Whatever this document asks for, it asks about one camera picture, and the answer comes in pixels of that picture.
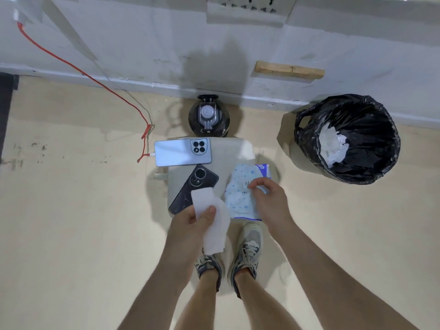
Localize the person's left hand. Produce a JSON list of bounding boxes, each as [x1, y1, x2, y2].
[[164, 204, 218, 272]]

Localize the person's right hand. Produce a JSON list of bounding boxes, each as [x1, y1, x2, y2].
[[247, 177, 298, 240]]

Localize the white cleaning wipe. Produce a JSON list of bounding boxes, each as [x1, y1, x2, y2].
[[191, 187, 231, 255]]

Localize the blue dotted wet wipes packet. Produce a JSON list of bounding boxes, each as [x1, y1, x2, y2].
[[224, 164, 272, 221]]

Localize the person's left forearm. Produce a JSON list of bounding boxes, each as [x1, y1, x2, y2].
[[116, 261, 201, 330]]

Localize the person's right forearm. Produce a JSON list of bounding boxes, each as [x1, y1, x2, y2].
[[275, 220, 421, 330]]

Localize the person's left sneaker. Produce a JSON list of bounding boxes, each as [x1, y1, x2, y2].
[[194, 249, 226, 292]]

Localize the person's sneaker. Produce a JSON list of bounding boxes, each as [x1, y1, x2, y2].
[[194, 249, 226, 292], [228, 221, 264, 299]]

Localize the person's right sneaker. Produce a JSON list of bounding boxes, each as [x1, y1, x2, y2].
[[228, 221, 264, 299]]

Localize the person's right leg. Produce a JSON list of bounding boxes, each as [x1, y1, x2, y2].
[[234, 269, 302, 330]]

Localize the black patterned smartphone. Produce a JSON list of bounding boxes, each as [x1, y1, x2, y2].
[[168, 164, 220, 215]]

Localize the cream white storage box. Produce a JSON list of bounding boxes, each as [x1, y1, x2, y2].
[[166, 137, 257, 225]]

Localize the crumpled white tissues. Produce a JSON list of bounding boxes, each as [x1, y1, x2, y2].
[[318, 124, 350, 169]]

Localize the silver blue smartphone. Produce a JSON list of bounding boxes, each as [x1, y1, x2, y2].
[[154, 137, 212, 167]]

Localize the trash bin with black bag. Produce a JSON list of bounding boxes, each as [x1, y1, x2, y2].
[[294, 94, 402, 185]]

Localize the dark water bottle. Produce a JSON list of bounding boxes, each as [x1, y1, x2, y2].
[[188, 94, 231, 138]]

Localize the small wooden block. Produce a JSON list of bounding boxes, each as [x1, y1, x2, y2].
[[254, 60, 325, 81]]

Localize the red cable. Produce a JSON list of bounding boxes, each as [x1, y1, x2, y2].
[[16, 21, 153, 163]]

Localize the white wall socket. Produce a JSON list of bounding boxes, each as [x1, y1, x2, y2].
[[206, 0, 298, 28]]

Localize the black metal rack frame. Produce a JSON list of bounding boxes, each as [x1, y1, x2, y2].
[[0, 72, 20, 162]]

